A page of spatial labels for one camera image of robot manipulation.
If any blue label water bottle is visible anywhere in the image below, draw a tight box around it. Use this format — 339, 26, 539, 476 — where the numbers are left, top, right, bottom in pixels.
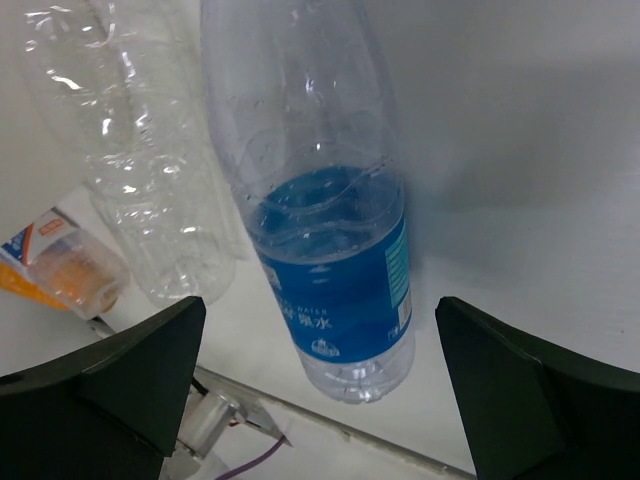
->
200, 1, 415, 404

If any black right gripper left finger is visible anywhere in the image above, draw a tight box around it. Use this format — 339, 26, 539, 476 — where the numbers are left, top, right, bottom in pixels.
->
1, 297, 206, 480

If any orange juice bottle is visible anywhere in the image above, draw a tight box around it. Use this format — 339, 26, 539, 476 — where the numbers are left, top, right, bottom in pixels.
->
1, 209, 130, 320

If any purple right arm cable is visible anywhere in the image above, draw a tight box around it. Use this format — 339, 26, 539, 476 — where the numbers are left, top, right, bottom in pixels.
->
215, 433, 293, 480

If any clear crushed plastic bottle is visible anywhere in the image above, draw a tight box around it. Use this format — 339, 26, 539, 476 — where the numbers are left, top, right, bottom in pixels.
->
17, 1, 235, 306

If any aluminium table edge rail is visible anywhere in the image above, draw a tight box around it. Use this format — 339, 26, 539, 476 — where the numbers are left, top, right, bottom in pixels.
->
89, 319, 476, 480

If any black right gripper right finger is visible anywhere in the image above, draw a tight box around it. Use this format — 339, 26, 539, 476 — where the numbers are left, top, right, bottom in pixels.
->
435, 297, 639, 479

